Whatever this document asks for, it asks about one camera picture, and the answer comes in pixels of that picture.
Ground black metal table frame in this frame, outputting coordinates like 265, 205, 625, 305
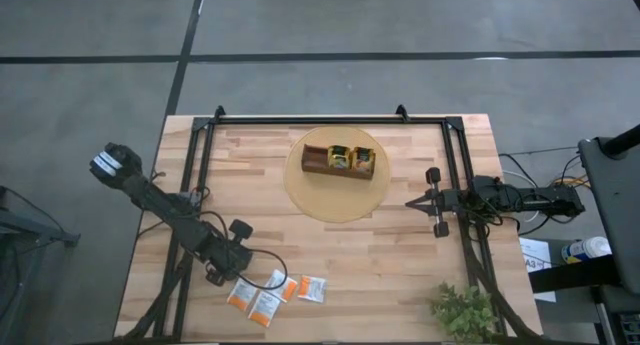
117, 104, 544, 345

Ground white paper sheet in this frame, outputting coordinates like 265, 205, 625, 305
518, 237, 557, 304

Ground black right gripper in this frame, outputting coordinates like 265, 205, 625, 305
405, 167, 455, 239

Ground white blue wipes canister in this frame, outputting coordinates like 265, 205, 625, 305
560, 236, 613, 265

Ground black cart pole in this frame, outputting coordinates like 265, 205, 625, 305
599, 123, 640, 156

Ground green lemon lime tea bag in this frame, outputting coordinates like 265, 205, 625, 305
327, 143, 352, 170

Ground orange peach tea bag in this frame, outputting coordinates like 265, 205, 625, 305
351, 145, 377, 174

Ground dark grey cart top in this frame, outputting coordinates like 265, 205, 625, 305
578, 134, 640, 296

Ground black cart beam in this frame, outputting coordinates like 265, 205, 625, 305
528, 254, 624, 294

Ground grey metal stand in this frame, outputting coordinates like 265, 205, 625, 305
0, 184, 81, 345

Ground white orange Tazo tea bag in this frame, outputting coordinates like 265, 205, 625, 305
263, 268, 299, 304
248, 290, 282, 329
226, 277, 259, 312
297, 275, 328, 305

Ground yellow cable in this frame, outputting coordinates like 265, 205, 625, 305
552, 174, 591, 190

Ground round woven straw placemat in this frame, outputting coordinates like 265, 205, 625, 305
283, 125, 393, 224

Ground green potted plant white pot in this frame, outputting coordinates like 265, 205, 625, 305
427, 280, 500, 345

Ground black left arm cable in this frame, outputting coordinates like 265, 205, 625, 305
192, 184, 290, 291

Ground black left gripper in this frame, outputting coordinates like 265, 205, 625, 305
199, 219, 255, 288

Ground brown wooden compartment box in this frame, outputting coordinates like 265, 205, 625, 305
300, 143, 377, 180

